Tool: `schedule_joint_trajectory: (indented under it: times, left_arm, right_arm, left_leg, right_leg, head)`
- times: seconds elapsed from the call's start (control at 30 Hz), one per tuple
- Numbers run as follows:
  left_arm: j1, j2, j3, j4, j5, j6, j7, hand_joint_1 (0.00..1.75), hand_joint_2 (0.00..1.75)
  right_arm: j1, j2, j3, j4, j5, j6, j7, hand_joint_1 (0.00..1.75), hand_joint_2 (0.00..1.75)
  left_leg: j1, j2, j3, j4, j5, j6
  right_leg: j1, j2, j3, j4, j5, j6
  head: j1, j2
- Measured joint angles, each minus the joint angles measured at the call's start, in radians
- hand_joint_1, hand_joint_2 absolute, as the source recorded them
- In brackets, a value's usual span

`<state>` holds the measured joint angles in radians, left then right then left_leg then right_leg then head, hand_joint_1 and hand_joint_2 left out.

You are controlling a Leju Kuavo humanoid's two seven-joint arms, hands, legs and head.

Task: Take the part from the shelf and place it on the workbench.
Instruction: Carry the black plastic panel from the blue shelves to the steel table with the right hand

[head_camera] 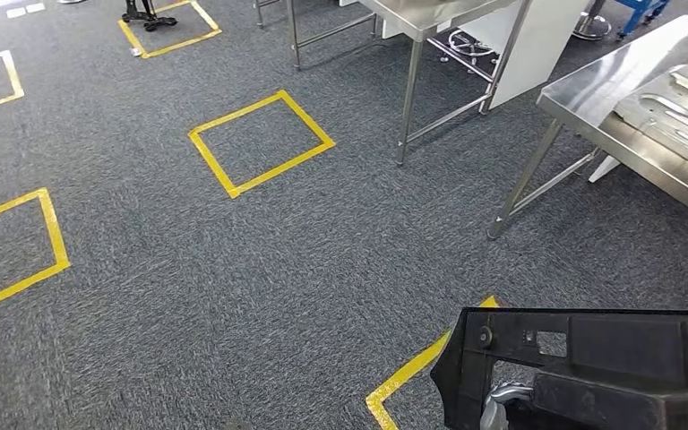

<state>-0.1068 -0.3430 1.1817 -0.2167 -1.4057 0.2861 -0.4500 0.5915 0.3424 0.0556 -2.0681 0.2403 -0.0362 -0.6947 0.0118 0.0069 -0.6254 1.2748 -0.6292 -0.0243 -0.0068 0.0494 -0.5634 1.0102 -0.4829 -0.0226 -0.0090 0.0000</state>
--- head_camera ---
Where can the stainless steel workbench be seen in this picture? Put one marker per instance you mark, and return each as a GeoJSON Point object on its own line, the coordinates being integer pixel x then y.
{"type": "Point", "coordinates": [593, 95]}

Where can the stainless steel table frame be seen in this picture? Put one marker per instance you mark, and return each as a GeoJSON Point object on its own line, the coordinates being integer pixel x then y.
{"type": "Point", "coordinates": [294, 35]}

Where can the yellow tape floor square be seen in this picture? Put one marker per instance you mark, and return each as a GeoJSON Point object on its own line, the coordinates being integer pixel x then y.
{"type": "Point", "coordinates": [376, 403]}

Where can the chrome chair base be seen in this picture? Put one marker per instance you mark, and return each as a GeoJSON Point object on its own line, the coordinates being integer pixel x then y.
{"type": "Point", "coordinates": [473, 42]}

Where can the stamped grey metal plate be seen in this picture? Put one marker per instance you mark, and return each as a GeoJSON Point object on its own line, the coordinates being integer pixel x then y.
{"type": "Point", "coordinates": [664, 118]}

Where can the blue metal cart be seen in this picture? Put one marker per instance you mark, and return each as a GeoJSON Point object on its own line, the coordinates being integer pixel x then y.
{"type": "Point", "coordinates": [641, 9]}

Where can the black floor stand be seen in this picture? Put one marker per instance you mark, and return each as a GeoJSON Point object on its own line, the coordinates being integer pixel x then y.
{"type": "Point", "coordinates": [154, 22]}

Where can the black plastic panel part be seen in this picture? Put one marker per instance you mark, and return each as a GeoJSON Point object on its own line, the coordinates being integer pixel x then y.
{"type": "Point", "coordinates": [617, 341]}

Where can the white floor label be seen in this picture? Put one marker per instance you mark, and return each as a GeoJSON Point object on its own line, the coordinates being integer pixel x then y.
{"type": "Point", "coordinates": [16, 12]}
{"type": "Point", "coordinates": [35, 7]}

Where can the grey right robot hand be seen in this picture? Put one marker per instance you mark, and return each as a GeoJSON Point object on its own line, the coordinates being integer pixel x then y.
{"type": "Point", "coordinates": [501, 394]}

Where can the white panel piece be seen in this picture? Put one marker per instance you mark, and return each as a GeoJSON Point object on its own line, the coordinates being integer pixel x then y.
{"type": "Point", "coordinates": [604, 169]}

